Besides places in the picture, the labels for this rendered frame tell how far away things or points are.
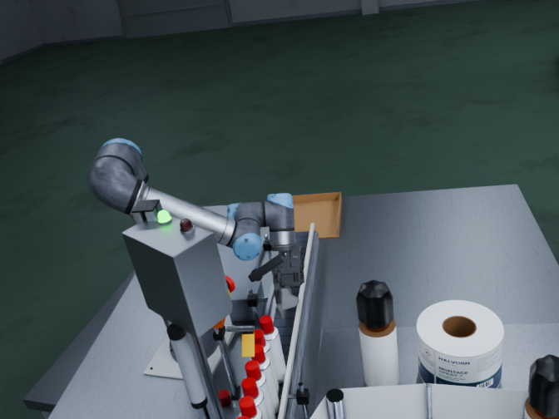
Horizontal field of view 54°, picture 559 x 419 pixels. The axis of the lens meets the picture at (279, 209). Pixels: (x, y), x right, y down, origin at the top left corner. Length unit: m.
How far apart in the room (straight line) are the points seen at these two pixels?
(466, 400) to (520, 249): 0.89
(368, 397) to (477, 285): 0.74
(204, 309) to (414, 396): 0.49
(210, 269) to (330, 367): 0.61
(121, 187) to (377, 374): 0.78
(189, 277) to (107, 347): 0.93
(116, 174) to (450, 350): 0.91
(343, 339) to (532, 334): 0.50
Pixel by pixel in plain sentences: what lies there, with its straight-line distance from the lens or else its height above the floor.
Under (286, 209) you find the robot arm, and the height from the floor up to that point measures 1.21.
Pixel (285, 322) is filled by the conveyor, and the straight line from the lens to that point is 1.69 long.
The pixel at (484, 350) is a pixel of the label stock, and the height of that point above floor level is 1.02.
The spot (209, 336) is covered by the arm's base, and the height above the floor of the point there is 0.90.
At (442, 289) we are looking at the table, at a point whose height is 0.83.
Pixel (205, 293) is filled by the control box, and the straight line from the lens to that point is 1.05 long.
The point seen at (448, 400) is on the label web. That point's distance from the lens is 1.27.
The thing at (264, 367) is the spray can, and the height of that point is 1.04.
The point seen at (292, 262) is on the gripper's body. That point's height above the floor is 1.08.
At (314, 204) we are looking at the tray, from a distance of 2.37.
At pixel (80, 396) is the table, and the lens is 1.78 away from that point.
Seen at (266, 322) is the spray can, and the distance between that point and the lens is 1.39.
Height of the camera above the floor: 1.97
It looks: 29 degrees down
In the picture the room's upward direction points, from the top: 10 degrees counter-clockwise
